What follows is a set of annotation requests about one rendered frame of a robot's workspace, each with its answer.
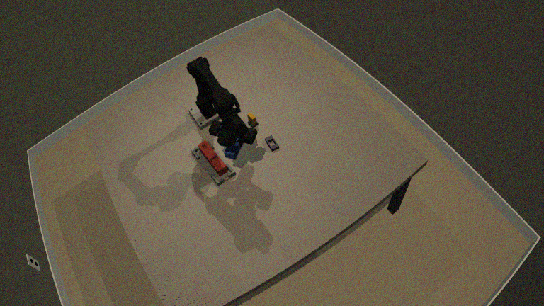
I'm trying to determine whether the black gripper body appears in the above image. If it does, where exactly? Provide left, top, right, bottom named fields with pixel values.
left=209, top=120, right=257, bottom=144

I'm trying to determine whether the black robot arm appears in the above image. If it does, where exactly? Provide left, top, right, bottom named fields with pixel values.
left=186, top=57, right=248, bottom=147

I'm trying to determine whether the blue rectangular block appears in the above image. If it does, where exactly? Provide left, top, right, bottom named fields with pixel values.
left=224, top=138, right=241, bottom=160

